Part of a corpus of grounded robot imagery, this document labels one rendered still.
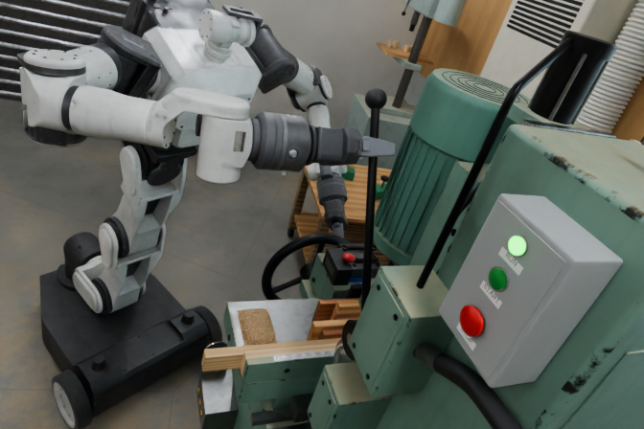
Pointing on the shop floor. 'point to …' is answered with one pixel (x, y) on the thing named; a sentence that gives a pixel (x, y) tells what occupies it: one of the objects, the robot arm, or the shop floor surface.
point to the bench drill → (409, 57)
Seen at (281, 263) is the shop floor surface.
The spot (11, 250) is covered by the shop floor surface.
